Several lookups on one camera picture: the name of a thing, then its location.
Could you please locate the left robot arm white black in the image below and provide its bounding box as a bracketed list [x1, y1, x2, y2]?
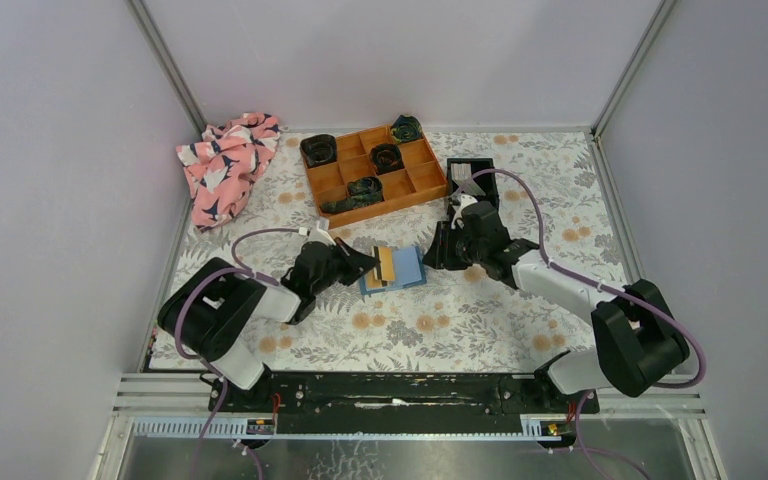
[157, 239, 380, 411]

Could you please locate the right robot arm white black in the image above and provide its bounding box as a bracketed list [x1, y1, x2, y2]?
[424, 195, 690, 412]

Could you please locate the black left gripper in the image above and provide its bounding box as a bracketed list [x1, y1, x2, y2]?
[311, 238, 379, 298]

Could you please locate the floral table mat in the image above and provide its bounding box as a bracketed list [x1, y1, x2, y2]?
[171, 132, 626, 372]

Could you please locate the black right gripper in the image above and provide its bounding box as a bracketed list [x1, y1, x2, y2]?
[421, 221, 486, 271]

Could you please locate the rolled green tie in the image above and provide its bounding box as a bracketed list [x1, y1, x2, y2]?
[389, 115, 423, 145]
[320, 176, 384, 214]

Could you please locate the rolled green tie top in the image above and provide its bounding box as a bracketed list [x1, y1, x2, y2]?
[389, 115, 423, 145]

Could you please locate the pink patterned cloth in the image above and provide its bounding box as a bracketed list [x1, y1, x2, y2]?
[175, 112, 281, 232]

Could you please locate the rolled dark tie centre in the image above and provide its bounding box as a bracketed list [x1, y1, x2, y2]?
[369, 143, 404, 175]

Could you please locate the rolled dark tie far left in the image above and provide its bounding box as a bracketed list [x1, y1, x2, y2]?
[300, 134, 338, 169]

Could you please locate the rolled green tie front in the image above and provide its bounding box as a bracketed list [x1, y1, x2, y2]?
[320, 176, 384, 214]

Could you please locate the wooden compartment tray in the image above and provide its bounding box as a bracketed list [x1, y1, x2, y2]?
[301, 125, 448, 227]

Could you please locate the rolled dark tie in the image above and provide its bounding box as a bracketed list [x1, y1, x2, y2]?
[369, 143, 404, 175]
[300, 134, 338, 169]

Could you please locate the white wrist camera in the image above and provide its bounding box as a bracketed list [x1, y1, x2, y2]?
[306, 218, 336, 246]
[449, 193, 478, 216]

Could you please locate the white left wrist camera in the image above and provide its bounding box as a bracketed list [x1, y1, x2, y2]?
[306, 218, 336, 246]

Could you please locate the stack of cards in box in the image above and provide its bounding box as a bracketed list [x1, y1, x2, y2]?
[450, 163, 486, 197]

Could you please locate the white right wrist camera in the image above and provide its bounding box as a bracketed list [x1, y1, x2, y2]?
[449, 193, 478, 216]

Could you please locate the aluminium front rail frame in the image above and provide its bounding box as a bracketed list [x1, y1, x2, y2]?
[87, 371, 728, 479]

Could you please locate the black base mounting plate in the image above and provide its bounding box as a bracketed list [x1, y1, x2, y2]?
[208, 371, 582, 435]

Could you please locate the black card box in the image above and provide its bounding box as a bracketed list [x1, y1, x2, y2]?
[445, 158, 500, 220]

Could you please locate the blue leather card holder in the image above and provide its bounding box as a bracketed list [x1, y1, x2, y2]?
[359, 246, 427, 296]

